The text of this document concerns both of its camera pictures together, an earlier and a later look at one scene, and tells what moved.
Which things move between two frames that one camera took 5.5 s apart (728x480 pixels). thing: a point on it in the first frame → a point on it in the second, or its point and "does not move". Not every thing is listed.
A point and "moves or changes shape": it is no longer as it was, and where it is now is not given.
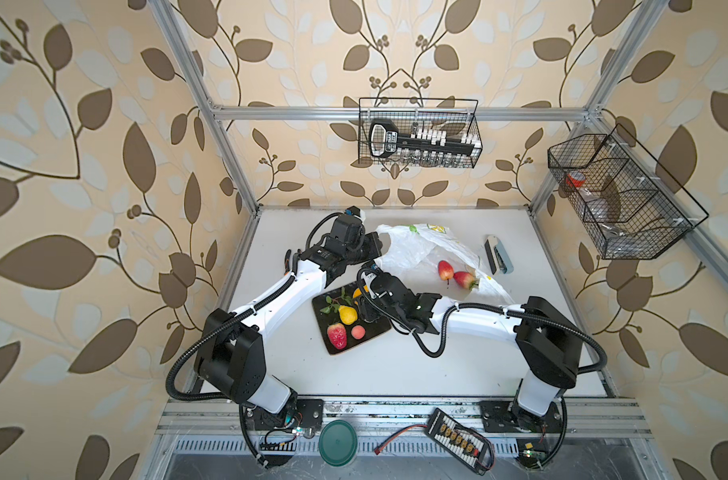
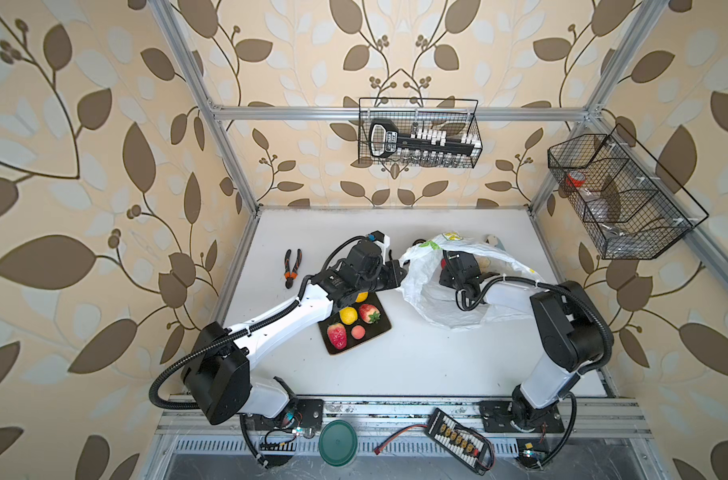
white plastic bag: x=414 y=252 moves or changes shape
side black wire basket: x=627 y=205 does not move
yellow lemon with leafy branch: x=348 y=314 does not move
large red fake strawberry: x=337 y=335 does not move
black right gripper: x=368 y=294 → x=443 y=278
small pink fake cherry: x=358 y=332 does not move
